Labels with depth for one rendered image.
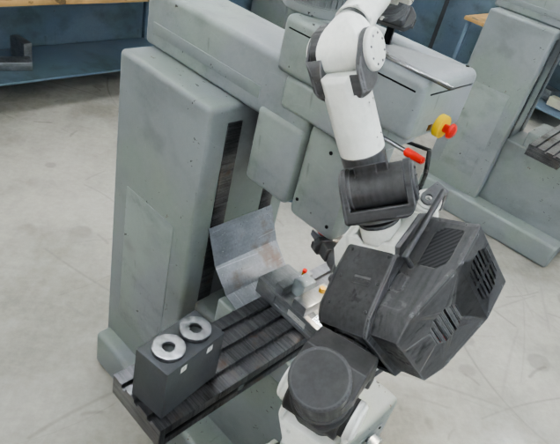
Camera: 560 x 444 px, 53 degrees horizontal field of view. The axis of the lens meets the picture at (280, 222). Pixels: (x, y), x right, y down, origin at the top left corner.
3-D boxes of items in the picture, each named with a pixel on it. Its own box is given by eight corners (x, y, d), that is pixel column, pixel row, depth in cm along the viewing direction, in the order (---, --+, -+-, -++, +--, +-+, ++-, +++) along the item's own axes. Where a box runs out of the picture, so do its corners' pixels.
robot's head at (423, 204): (423, 231, 134) (446, 212, 136) (429, 213, 126) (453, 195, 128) (405, 213, 137) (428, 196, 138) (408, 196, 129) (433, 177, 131)
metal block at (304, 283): (313, 294, 195) (316, 281, 192) (300, 300, 191) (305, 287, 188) (302, 284, 198) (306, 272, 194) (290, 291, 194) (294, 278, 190)
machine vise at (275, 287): (352, 336, 193) (361, 314, 187) (323, 355, 183) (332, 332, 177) (284, 277, 211) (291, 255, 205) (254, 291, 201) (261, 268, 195)
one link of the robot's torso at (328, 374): (335, 429, 92) (386, 339, 98) (269, 387, 96) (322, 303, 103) (335, 447, 117) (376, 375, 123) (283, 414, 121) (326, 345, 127)
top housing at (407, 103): (458, 126, 153) (482, 69, 143) (406, 144, 135) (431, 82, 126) (331, 59, 176) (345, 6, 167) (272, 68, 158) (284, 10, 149)
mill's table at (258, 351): (403, 284, 236) (409, 270, 231) (158, 449, 154) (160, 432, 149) (361, 254, 247) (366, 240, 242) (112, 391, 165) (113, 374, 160)
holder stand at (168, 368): (216, 375, 168) (225, 329, 156) (161, 420, 152) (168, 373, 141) (187, 351, 173) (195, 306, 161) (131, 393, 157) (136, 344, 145)
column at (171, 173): (239, 373, 287) (313, 89, 198) (163, 421, 255) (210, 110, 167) (180, 313, 311) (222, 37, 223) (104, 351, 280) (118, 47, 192)
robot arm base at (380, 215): (423, 231, 110) (423, 203, 120) (412, 173, 104) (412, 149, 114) (349, 241, 115) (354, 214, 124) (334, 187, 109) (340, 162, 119)
